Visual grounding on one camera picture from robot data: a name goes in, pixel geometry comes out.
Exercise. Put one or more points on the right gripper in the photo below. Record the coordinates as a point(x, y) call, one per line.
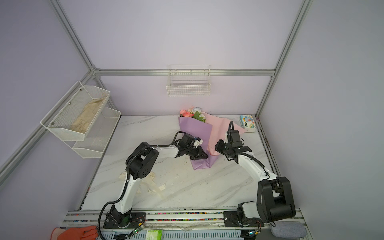
point(217, 146)

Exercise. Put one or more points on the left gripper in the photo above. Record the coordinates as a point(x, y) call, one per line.
point(200, 156)

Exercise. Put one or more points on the pink purple wrapping paper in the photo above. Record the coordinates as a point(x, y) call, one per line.
point(213, 130)

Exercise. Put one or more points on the white blue fake rose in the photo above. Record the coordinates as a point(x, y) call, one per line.
point(196, 111)

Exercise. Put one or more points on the cream printed ribbon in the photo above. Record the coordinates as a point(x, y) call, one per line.
point(148, 188)

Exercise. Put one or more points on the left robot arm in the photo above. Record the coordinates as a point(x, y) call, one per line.
point(138, 166)

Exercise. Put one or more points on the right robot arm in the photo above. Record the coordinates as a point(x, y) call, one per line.
point(274, 200)

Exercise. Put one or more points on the tissue pack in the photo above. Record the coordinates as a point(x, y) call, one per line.
point(248, 123)

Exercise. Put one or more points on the green label box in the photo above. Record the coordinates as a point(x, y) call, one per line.
point(154, 235)

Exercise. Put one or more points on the grey sponge pad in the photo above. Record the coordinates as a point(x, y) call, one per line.
point(288, 230)

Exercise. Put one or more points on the lower white mesh shelf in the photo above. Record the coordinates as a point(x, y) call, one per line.
point(99, 135)

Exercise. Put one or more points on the white mesh shelf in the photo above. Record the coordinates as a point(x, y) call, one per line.
point(60, 118)
point(99, 135)

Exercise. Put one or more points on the beige cloth in shelf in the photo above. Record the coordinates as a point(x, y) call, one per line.
point(83, 121)

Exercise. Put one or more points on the upper white mesh shelf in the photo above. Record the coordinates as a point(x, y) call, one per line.
point(60, 118)

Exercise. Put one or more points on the orange rubber glove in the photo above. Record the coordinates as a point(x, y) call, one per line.
point(85, 233)

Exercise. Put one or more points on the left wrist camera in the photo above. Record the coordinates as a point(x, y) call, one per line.
point(197, 142)

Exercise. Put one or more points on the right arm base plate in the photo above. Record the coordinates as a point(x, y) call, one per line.
point(232, 220)

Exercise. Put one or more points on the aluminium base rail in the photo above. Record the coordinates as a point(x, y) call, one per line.
point(191, 225)

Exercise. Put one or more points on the white wire wall basket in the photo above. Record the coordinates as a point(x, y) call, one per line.
point(188, 80)

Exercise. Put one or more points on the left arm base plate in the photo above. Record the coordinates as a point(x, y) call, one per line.
point(132, 220)

